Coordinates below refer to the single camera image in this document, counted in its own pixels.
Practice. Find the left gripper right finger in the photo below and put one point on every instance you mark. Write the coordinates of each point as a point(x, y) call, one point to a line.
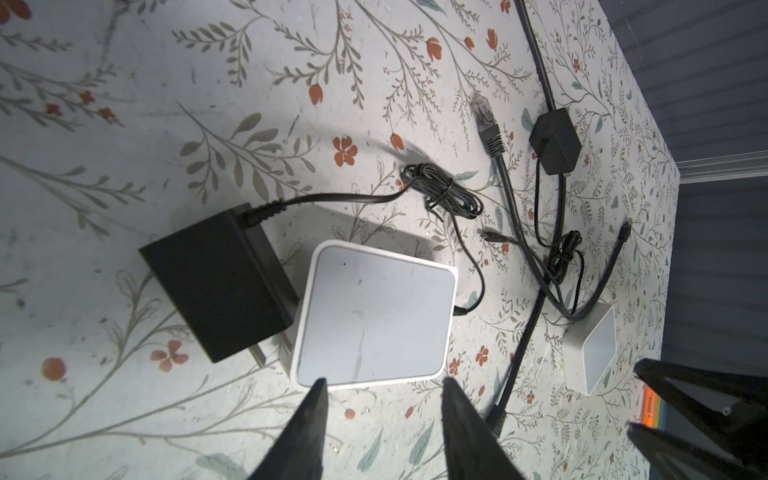
point(471, 450)

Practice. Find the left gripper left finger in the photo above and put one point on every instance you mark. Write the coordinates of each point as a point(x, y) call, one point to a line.
point(298, 451)

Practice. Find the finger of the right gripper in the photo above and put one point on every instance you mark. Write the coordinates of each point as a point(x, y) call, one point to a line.
point(659, 376)
point(674, 458)

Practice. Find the white network switch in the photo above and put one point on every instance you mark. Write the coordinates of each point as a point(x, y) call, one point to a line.
point(589, 348)
point(371, 317)

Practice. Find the pack of coloured markers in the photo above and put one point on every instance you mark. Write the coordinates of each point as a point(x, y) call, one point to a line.
point(653, 412)

